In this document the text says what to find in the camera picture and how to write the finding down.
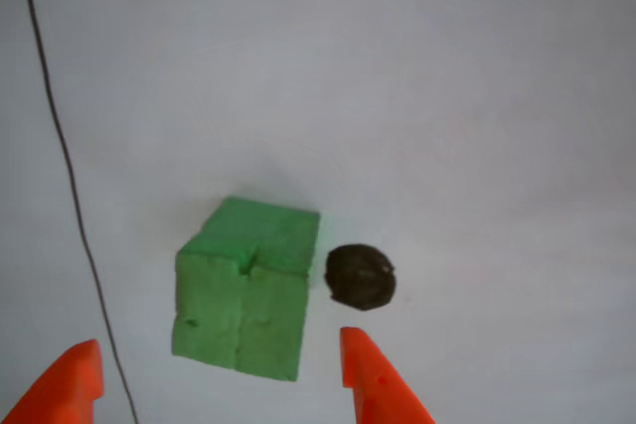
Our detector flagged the black dot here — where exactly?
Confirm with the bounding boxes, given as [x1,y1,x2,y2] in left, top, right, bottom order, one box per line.
[324,243,398,313]

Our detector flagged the white paper sheet drawn lines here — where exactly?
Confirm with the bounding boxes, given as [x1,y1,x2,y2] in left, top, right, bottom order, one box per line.
[0,0,636,424]

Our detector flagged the green foam block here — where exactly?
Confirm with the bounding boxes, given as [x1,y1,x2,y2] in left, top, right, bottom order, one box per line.
[170,195,322,383]

